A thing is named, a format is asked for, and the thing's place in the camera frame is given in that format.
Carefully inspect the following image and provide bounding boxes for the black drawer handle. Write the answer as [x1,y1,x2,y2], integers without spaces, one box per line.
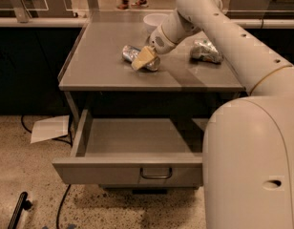
[139,168,173,179]

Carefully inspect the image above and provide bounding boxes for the grey metal cabinet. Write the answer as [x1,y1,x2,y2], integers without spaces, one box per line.
[56,10,250,126]

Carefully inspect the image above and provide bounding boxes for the open grey top drawer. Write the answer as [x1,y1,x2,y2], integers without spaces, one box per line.
[52,110,207,188]

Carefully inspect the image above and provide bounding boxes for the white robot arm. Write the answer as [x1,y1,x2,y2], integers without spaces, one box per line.
[150,0,294,229]

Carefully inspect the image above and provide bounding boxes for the black cable left floor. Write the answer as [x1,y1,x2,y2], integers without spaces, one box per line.
[19,114,74,229]

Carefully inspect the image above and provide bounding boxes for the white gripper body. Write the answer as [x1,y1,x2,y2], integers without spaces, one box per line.
[149,14,185,54]

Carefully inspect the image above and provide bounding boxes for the crushed redbull can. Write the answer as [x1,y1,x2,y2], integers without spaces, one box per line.
[122,45,160,72]

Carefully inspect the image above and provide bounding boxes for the white paper sheet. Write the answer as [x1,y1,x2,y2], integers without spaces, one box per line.
[31,115,70,143]

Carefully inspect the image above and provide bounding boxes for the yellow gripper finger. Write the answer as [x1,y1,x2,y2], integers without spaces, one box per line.
[132,46,158,71]

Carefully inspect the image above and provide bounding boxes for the white ceramic bowl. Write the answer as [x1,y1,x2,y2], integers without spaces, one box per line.
[143,13,167,34]

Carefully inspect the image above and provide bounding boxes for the black bar on floor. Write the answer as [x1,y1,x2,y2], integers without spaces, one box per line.
[8,192,32,229]

